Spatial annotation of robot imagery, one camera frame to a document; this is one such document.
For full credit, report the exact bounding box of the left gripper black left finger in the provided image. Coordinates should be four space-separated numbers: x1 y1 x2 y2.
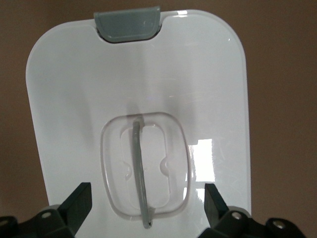
0 182 94 238

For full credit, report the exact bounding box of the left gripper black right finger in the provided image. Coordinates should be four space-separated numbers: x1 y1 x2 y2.
204 182 307 238

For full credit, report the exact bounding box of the white box lid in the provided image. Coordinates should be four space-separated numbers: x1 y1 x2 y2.
25 6 253 238

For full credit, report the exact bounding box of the brown table mat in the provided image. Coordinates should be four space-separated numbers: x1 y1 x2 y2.
0 0 317 238

